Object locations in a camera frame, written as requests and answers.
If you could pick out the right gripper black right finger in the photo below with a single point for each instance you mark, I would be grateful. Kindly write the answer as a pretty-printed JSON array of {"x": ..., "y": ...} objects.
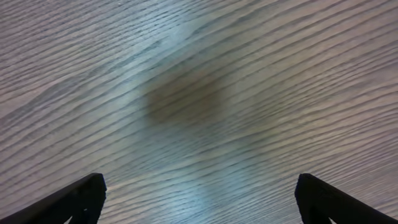
[{"x": 321, "y": 203}]

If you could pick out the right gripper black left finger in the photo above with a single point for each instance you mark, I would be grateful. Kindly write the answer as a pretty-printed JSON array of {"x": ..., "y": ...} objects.
[{"x": 79, "y": 202}]

